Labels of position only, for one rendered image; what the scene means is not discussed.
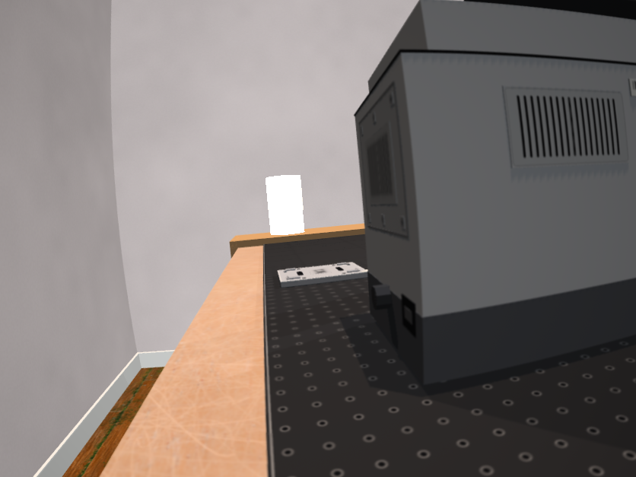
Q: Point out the dark grey machine housing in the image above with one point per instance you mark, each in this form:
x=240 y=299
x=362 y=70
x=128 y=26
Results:
x=497 y=156

